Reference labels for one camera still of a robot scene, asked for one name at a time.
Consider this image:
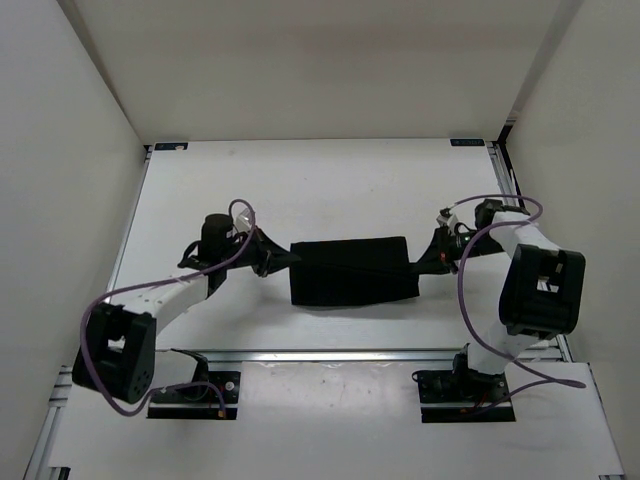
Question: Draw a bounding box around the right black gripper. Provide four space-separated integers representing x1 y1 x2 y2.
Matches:
410 223 505 274

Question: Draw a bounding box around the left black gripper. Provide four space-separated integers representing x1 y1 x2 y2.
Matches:
220 225 300 277

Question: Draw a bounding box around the black skirt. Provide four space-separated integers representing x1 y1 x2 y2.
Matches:
289 236 419 308

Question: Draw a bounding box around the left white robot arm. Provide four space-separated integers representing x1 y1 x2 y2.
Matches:
72 211 300 404

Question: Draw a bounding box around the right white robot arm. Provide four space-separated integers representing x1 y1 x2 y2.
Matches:
412 195 586 400

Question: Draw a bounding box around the right blue label sticker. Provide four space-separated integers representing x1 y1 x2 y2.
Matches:
450 138 485 147

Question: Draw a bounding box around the blue label sticker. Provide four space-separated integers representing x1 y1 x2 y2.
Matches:
450 138 485 147
154 142 189 151

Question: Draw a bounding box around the left blue label sticker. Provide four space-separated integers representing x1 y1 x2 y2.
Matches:
154 142 189 151

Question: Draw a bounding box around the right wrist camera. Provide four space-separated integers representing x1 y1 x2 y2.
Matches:
436 207 460 233

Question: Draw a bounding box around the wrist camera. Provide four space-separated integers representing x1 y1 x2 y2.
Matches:
234 208 254 233
436 207 460 233

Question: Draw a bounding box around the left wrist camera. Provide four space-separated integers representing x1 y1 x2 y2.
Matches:
234 208 254 233

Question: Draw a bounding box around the front aluminium rail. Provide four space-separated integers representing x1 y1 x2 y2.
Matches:
84 349 574 364

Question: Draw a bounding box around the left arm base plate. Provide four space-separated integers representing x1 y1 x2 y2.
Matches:
147 367 242 421

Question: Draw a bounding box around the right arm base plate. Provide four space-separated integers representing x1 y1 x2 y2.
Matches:
411 370 516 424

